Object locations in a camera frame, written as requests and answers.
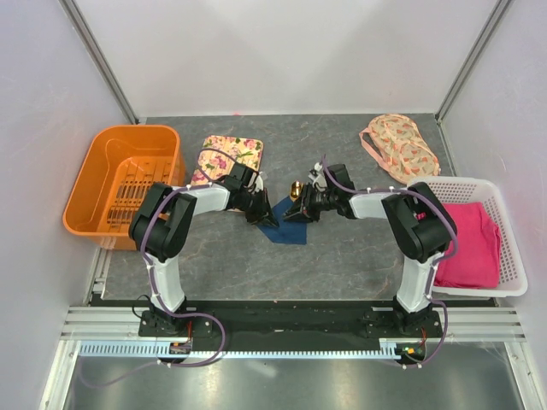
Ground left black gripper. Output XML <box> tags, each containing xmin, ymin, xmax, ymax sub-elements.
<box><xmin>238</xmin><ymin>188</ymin><xmax>279</xmax><ymax>229</ymax></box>

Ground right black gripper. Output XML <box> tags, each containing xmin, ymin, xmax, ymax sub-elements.
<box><xmin>281</xmin><ymin>182</ymin><xmax>338</xmax><ymax>223</ymax></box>

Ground dark blue paper napkin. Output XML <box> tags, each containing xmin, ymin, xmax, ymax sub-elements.
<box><xmin>258</xmin><ymin>196</ymin><xmax>307</xmax><ymax>245</ymax></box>

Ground gold spoon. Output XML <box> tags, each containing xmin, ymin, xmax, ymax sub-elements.
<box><xmin>290</xmin><ymin>181</ymin><xmax>304</xmax><ymax>202</ymax></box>

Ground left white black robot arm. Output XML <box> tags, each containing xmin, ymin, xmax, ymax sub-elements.
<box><xmin>128</xmin><ymin>163</ymin><xmax>279</xmax><ymax>336</ymax></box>

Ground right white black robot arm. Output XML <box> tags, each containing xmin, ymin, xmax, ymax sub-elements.
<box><xmin>283</xmin><ymin>163</ymin><xmax>457</xmax><ymax>337</ymax></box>

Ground floral rectangular tray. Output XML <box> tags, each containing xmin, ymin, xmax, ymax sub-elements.
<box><xmin>191</xmin><ymin>135</ymin><xmax>264</xmax><ymax>185</ymax></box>

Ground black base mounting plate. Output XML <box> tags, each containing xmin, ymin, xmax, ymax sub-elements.
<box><xmin>138</xmin><ymin>301</ymin><xmax>443</xmax><ymax>351</ymax></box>

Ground orange plastic basin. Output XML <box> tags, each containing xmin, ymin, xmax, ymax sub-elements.
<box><xmin>62</xmin><ymin>125</ymin><xmax>185</xmax><ymax>251</ymax></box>

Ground pink cloth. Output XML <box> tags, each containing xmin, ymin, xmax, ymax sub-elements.
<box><xmin>434</xmin><ymin>202</ymin><xmax>501</xmax><ymax>289</ymax></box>

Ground white perforated plastic basket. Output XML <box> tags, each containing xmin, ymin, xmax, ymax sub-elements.
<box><xmin>411</xmin><ymin>176</ymin><xmax>528</xmax><ymax>298</ymax></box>

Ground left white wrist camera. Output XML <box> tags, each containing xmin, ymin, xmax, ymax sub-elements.
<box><xmin>249</xmin><ymin>172</ymin><xmax>268</xmax><ymax>193</ymax></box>

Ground white slotted cable duct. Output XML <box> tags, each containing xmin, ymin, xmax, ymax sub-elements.
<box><xmin>79</xmin><ymin>339</ymin><xmax>427</xmax><ymax>360</ymax></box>

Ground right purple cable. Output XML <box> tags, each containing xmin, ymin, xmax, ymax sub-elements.
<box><xmin>321</xmin><ymin>155</ymin><xmax>460</xmax><ymax>369</ymax></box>

